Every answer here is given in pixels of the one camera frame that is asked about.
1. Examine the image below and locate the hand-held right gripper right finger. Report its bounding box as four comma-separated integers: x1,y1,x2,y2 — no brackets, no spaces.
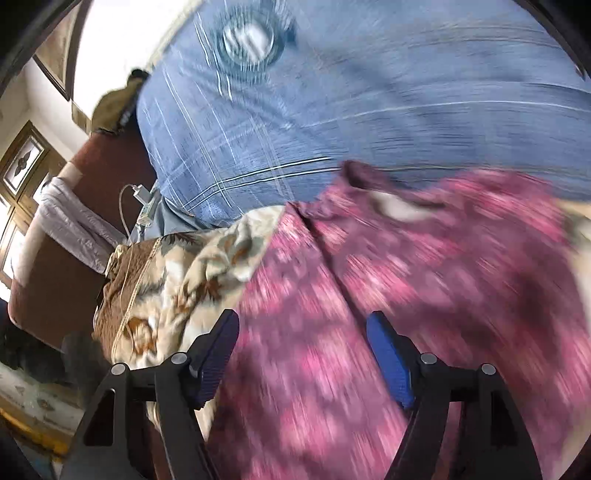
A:
366,310,543,480

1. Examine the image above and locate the white charger with cable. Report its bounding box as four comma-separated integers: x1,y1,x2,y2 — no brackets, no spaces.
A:
117,184,151,243

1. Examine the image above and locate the olive green cloth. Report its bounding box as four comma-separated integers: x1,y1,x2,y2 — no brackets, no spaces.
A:
90,69,151,137

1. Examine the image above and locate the purple floral garment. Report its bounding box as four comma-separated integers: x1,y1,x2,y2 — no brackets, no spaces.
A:
205,159,591,480

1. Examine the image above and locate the blue plaid duvet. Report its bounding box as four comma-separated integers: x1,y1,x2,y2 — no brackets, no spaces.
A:
136,0,591,227

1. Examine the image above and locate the grey cloth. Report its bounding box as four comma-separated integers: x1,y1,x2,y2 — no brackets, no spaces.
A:
39,178,127,275

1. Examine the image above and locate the large framed picture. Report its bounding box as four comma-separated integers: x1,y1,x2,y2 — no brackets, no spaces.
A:
32,4,86,100

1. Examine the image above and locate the brown headboard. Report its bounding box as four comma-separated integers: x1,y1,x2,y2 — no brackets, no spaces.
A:
8,131,160,352

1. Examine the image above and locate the beige leaf-print blanket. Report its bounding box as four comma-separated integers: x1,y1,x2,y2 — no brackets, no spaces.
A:
92,203,591,480

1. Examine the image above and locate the white power strip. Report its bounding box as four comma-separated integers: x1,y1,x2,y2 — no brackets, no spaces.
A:
137,189,161,229

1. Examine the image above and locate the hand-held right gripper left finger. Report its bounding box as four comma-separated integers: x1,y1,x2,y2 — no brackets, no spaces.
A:
60,309,241,480

